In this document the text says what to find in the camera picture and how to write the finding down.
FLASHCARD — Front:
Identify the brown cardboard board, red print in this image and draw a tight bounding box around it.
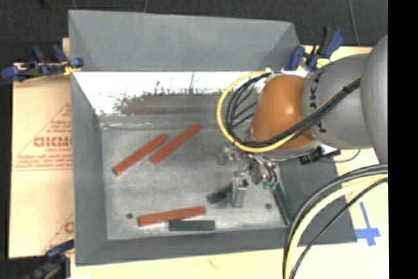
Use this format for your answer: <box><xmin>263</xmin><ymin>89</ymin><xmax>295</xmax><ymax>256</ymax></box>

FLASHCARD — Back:
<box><xmin>7</xmin><ymin>37</ymin><xmax>76</xmax><ymax>259</ymax></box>

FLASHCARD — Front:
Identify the black cylinder on white bracket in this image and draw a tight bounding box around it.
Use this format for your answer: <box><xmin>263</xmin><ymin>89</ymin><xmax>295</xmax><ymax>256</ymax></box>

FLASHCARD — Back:
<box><xmin>298</xmin><ymin>146</ymin><xmax>338</xmax><ymax>165</ymax></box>

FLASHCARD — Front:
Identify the red-brown flat block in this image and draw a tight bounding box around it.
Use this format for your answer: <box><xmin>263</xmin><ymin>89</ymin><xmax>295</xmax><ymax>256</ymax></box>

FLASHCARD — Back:
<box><xmin>112</xmin><ymin>133</ymin><xmax>169</xmax><ymax>176</ymax></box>
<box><xmin>137</xmin><ymin>205</ymin><xmax>207</xmax><ymax>228</ymax></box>
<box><xmin>149</xmin><ymin>123</ymin><xmax>202</xmax><ymax>166</ymax></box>

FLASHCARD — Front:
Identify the dark green flat block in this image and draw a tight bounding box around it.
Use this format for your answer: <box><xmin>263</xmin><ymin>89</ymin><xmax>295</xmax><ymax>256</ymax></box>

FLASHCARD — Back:
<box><xmin>168</xmin><ymin>220</ymin><xmax>217</xmax><ymax>232</ymax></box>
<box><xmin>206</xmin><ymin>184</ymin><xmax>234</xmax><ymax>206</ymax></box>
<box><xmin>272</xmin><ymin>181</ymin><xmax>293</xmax><ymax>226</ymax></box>

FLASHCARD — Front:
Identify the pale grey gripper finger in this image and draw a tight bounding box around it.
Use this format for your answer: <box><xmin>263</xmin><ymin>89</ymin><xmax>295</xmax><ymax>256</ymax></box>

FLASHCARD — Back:
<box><xmin>239</xmin><ymin>176</ymin><xmax>249</xmax><ymax>208</ymax></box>
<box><xmin>231</xmin><ymin>174</ymin><xmax>241</xmax><ymax>207</ymax></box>

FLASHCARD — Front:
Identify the grey metal bin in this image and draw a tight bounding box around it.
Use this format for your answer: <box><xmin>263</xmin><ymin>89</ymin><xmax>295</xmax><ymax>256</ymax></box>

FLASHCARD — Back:
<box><xmin>67</xmin><ymin>9</ymin><xmax>357</xmax><ymax>265</ymax></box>

